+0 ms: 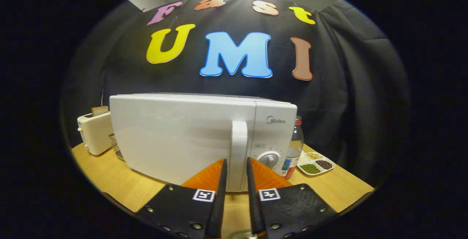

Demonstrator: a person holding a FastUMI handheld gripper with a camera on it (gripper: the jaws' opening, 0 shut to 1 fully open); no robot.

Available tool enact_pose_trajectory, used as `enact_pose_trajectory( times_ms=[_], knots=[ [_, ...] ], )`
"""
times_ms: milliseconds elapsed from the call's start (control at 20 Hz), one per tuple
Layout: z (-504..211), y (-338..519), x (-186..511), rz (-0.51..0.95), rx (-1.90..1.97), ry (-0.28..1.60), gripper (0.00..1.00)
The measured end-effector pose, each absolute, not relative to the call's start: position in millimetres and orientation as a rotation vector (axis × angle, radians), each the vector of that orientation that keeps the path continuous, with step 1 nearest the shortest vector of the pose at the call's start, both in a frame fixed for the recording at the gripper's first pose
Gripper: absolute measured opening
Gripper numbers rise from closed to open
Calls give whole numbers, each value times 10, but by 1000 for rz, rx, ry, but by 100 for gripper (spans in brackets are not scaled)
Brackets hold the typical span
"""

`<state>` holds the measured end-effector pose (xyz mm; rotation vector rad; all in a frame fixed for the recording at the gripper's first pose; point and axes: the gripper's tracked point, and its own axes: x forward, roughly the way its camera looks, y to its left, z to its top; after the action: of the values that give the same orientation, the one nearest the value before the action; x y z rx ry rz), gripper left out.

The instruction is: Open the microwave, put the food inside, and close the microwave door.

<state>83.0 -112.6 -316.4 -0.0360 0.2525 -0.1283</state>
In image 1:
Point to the toasted bread slice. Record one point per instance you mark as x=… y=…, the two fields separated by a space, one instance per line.
x=99 y=110

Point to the cream toaster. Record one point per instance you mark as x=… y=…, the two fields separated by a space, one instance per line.
x=95 y=136

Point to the white microwave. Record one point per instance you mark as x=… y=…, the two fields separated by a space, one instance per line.
x=175 y=136

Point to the clear plastic water bottle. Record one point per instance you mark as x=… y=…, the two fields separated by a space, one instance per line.
x=294 y=151

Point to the black backdrop cloth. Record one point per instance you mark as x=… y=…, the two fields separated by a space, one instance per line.
x=347 y=85

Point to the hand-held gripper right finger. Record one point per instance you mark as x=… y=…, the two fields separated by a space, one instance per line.
x=253 y=202

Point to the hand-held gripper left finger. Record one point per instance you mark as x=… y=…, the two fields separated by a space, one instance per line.
x=218 y=202

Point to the white divided bean tray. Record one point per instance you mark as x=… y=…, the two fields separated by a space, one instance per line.
x=310 y=168

